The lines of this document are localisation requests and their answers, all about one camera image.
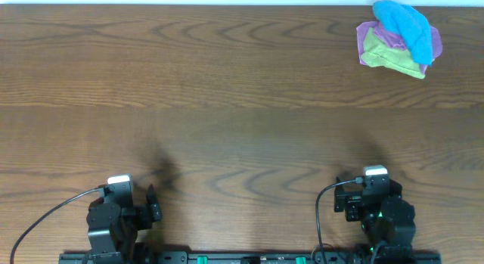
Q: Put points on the green microfiber cloth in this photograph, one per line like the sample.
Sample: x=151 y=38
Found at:
x=378 y=54

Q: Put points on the blue microfiber cloth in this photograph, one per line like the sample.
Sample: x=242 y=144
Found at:
x=410 y=24

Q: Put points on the purple microfiber cloth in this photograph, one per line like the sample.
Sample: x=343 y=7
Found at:
x=392 y=40

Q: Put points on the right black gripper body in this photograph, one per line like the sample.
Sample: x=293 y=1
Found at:
x=353 y=207

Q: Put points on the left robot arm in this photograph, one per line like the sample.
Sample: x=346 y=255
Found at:
x=114 y=223

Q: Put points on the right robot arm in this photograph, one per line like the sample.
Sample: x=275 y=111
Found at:
x=386 y=219

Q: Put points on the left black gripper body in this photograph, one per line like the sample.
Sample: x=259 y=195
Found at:
x=152 y=210

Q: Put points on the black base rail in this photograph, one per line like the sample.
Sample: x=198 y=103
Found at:
x=182 y=257

